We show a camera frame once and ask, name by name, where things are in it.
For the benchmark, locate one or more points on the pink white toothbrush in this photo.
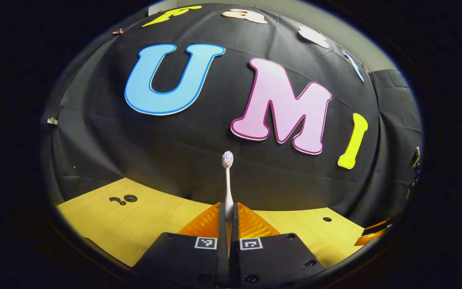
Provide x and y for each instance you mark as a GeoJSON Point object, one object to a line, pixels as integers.
{"type": "Point", "coordinates": [227, 188]}

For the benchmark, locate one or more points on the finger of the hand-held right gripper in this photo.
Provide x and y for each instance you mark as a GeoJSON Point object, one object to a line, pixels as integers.
{"type": "Point", "coordinates": [369, 237]}

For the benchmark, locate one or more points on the wooden desktop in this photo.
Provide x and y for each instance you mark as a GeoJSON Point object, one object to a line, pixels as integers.
{"type": "Point", "coordinates": [134, 224]}

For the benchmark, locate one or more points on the black backdrop cloth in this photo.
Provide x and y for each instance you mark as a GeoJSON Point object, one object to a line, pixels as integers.
{"type": "Point", "coordinates": [215, 132]}

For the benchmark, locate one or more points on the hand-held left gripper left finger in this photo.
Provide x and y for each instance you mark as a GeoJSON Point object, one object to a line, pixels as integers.
{"type": "Point", "coordinates": [222, 241]}

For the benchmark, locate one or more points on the small orange clip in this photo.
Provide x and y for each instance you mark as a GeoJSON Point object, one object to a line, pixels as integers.
{"type": "Point", "coordinates": [117, 31]}

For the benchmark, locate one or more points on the silver binder clip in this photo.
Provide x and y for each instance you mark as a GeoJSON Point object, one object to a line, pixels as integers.
{"type": "Point", "coordinates": [51, 121]}

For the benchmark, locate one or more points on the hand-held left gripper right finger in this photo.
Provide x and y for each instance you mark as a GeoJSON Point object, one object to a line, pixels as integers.
{"type": "Point", "coordinates": [235, 241]}

